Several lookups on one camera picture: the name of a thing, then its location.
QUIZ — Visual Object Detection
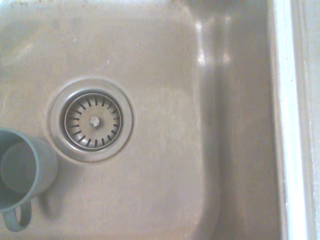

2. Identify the metal sink drain strainer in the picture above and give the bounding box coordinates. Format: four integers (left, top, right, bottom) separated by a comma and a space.
49, 77, 134, 163

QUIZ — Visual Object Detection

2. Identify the stainless steel double sink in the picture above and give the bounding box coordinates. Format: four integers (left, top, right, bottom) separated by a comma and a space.
0, 0, 320, 240

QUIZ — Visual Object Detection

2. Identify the dark green mug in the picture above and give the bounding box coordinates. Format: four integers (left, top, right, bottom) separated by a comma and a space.
0, 128, 60, 232

